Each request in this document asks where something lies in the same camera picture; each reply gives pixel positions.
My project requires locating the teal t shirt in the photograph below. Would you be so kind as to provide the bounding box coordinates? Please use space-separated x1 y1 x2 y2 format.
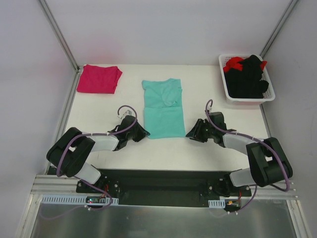
142 78 185 139

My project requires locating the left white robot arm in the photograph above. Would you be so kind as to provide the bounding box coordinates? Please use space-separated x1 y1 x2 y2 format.
46 115 150 193

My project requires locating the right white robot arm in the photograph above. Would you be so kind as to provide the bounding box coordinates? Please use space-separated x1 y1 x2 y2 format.
186 112 293 197

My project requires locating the black t shirt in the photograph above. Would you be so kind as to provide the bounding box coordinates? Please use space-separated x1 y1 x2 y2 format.
223 55 270 99

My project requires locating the folded pink t shirt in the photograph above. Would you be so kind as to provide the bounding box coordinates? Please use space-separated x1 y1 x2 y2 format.
76 64 122 94

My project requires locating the red t shirt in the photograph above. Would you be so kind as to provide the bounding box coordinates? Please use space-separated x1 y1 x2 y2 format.
222 55 267 73

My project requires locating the white plastic basket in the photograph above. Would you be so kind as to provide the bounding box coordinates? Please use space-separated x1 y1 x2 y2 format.
218 55 275 105

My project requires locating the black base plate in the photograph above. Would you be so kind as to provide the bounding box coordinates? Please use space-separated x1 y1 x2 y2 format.
48 166 252 207

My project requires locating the right grey cable duct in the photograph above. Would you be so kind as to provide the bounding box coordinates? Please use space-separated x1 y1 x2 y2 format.
208 199 225 209

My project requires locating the grey cable duct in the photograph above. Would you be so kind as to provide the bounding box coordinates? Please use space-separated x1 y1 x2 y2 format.
42 195 119 206
208 199 225 209

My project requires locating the aluminium front rail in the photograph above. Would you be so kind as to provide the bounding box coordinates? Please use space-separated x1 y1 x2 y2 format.
30 174 82 198

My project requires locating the left grey cable duct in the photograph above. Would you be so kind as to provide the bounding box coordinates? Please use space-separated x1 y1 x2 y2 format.
42 195 119 206

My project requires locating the left aluminium frame post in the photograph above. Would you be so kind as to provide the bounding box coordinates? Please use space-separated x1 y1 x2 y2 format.
37 0 80 72

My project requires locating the aluminium frame post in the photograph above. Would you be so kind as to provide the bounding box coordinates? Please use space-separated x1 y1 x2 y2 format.
260 0 301 59
37 0 80 72

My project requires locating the right aluminium frame post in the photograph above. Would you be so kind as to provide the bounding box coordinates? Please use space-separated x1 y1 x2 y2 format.
260 0 301 59

